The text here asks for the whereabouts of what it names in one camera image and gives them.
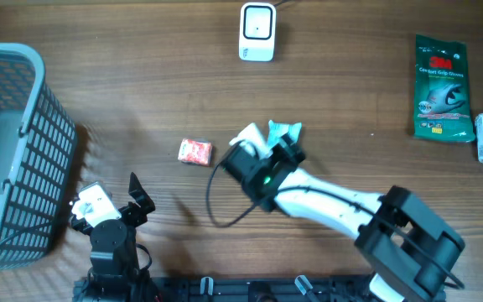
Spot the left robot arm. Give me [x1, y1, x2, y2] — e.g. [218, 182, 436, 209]
[70, 173, 162, 302]

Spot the teal tissue packet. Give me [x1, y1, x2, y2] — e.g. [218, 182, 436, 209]
[267, 120, 302, 148]

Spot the green 3M wipes packet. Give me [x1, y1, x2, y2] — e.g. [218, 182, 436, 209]
[413, 34, 475, 143]

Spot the grey plastic shopping basket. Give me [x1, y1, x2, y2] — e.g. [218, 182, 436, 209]
[0, 43, 78, 270]

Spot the white barcode scanner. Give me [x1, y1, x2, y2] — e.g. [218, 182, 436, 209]
[238, 2, 277, 62]

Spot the red white small packet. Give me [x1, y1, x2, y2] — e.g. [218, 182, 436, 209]
[178, 138, 213, 166]

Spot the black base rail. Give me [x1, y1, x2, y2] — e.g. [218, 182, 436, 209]
[73, 274, 393, 302]

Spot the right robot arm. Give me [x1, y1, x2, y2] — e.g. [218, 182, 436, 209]
[220, 135, 465, 301]

